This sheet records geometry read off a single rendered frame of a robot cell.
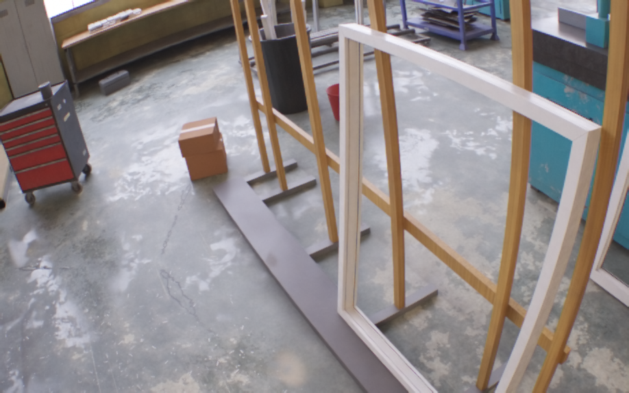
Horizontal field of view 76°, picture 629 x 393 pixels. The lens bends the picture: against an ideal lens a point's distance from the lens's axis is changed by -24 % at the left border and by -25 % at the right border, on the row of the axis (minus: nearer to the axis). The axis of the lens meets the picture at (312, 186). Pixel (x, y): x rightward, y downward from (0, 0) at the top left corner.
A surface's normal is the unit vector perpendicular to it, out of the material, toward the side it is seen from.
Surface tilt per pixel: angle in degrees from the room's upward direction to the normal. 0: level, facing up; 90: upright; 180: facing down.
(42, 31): 90
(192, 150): 90
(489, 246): 0
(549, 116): 82
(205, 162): 90
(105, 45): 90
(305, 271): 0
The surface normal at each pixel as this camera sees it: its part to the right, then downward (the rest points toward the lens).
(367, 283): -0.14, -0.83
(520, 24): -0.88, 0.36
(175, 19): 0.46, 0.42
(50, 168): 0.11, 0.52
